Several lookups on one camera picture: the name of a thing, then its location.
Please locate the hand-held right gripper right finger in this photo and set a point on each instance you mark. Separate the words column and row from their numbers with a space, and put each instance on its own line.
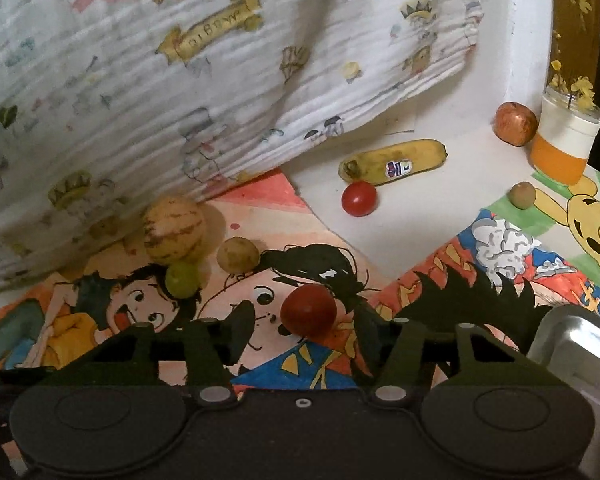
column 405, row 355

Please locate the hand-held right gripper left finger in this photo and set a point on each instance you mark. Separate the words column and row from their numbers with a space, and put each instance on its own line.
column 240, row 332

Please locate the metal tray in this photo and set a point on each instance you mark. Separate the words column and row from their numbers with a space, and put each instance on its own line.
column 580, row 355

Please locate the spotted banana with sticker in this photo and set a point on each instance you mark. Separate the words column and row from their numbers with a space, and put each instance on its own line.
column 410, row 152

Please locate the large red tomato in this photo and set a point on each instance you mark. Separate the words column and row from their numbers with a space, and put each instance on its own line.
column 307, row 310

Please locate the round brown fruit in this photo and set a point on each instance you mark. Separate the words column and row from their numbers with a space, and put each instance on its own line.
column 237, row 255

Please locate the green round fruit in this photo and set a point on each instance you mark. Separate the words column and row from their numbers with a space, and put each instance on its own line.
column 182, row 280

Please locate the striped yellow melon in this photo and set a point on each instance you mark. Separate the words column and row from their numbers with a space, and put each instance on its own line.
column 174, row 230

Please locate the small red cherry tomato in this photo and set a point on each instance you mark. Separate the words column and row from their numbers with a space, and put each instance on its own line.
column 359, row 199

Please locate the small olive green fruit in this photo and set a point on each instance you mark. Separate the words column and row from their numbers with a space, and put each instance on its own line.
column 523, row 195

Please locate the white printed blanket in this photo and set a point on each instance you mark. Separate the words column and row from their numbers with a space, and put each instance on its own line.
column 180, row 85

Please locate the red apple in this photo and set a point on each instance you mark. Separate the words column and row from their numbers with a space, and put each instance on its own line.
column 516, row 124

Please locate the orange and white jar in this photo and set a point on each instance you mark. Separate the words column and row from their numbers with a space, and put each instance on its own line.
column 562, row 145

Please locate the yellow flower sprig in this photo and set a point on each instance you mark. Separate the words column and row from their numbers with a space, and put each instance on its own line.
column 582, row 85

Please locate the brown wooden board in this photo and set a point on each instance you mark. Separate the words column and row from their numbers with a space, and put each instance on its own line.
column 570, row 45

